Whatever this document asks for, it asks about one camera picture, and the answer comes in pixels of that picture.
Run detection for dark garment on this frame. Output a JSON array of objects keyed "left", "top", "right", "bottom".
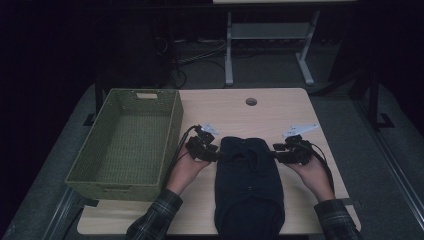
[{"left": 213, "top": 136, "right": 287, "bottom": 240}]

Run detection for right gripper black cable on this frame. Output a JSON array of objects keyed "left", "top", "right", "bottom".
[{"left": 305, "top": 141, "right": 336, "bottom": 195}]

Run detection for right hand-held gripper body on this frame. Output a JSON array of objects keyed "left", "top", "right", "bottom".
[{"left": 282, "top": 123, "right": 320, "bottom": 165}]

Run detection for person's left hand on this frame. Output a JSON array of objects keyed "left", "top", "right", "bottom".
[{"left": 166, "top": 147, "right": 211, "bottom": 196}]

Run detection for bundle of floor cables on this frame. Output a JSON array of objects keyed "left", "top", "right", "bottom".
[{"left": 155, "top": 35, "right": 228, "bottom": 90}]

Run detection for metal floor rail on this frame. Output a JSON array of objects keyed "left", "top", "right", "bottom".
[
  {"left": 352, "top": 99, "right": 424, "bottom": 222},
  {"left": 40, "top": 186, "right": 85, "bottom": 240}
]

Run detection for person's right hand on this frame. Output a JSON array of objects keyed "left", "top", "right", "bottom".
[{"left": 287, "top": 155, "right": 336, "bottom": 203}]

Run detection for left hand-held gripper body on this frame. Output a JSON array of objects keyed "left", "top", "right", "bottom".
[{"left": 185, "top": 122, "right": 221, "bottom": 163}]

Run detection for black metal stand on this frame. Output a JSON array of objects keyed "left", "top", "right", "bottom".
[{"left": 349, "top": 64, "right": 396, "bottom": 132}]

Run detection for white metal stand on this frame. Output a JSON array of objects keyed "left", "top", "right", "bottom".
[{"left": 223, "top": 9, "right": 321, "bottom": 87}]

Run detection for green woven basket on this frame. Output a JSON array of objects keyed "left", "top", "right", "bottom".
[{"left": 64, "top": 87, "right": 185, "bottom": 203}]

